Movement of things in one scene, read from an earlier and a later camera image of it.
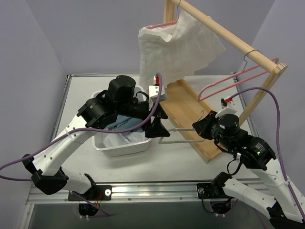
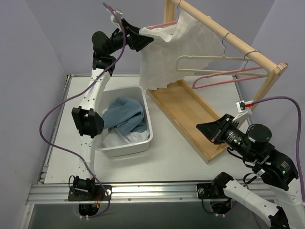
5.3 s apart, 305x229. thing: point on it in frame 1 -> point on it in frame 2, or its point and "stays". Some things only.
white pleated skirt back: [176, 52] stays
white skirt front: [115, 139] stays
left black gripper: [153, 117] -> [129, 34]
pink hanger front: [274, 60] -> [194, 86]
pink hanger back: [152, 26] stays
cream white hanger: [182, 141] -> [216, 57]
